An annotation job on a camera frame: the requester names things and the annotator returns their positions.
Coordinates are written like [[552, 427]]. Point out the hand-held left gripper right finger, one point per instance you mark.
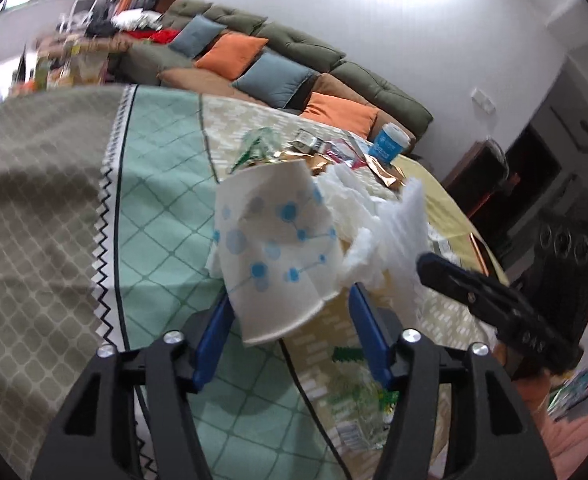
[[369, 342]]

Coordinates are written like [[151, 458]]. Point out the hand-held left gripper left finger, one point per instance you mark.
[[214, 342]]

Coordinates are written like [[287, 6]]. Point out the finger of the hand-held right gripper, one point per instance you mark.
[[473, 295]]

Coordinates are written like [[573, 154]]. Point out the white tissue paper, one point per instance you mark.
[[398, 240]]

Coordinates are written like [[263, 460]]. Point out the crushed white blue-dotted paper cup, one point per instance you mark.
[[274, 240]]

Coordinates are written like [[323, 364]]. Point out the green clear wrapper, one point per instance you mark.
[[256, 145]]

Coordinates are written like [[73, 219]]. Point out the person's right forearm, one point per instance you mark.
[[543, 410]]

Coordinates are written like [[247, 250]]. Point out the clear plastic bag green print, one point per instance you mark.
[[363, 400]]

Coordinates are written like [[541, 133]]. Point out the dark wooden cabinet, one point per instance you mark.
[[483, 180]]

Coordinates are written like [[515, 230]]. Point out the copper foil snack packet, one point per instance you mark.
[[386, 172]]

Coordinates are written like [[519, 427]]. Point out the blue cup with white lid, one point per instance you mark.
[[388, 142]]

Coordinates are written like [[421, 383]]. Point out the patterned tablecloth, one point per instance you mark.
[[164, 160]]

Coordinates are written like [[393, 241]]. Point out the red snack packet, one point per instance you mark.
[[346, 152]]

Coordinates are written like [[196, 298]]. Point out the crumpled gold wrapper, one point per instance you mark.
[[299, 156]]

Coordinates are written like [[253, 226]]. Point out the silver snack packet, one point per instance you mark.
[[307, 140]]

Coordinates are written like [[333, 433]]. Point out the orange cushion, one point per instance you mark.
[[341, 115], [231, 55]]

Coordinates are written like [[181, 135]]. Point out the green and brown sofa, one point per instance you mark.
[[353, 80]]

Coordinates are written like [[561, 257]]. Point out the large blue-grey cushion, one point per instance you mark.
[[274, 80]]

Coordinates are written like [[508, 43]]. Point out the small blue-grey cushion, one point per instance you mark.
[[196, 35]]

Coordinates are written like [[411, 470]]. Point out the red cloth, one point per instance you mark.
[[163, 36]]

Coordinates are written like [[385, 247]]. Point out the cluttered coffee table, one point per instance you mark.
[[69, 62]]

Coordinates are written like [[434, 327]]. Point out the white clothes pile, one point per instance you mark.
[[136, 20]]

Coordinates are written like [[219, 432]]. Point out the white wall switch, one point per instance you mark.
[[483, 100]]

